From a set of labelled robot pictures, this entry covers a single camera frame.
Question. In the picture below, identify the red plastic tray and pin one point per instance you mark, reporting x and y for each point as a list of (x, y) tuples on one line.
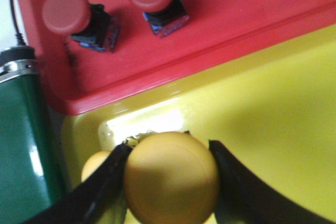
[(77, 80)]

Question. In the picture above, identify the yellow plastic tray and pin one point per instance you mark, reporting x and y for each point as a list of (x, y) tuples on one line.
[(273, 109)]

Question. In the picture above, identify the green conveyor belt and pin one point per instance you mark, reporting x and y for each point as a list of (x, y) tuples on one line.
[(31, 176)]

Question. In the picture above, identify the aluminium conveyor frame rail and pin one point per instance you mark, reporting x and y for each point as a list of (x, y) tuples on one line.
[(18, 61)]

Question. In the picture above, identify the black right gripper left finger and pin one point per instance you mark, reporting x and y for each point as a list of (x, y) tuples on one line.
[(83, 203)]

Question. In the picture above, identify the yellow mushroom push button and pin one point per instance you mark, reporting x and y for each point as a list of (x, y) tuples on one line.
[(93, 163), (171, 177)]

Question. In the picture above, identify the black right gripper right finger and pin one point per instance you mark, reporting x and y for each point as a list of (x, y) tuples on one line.
[(245, 198)]

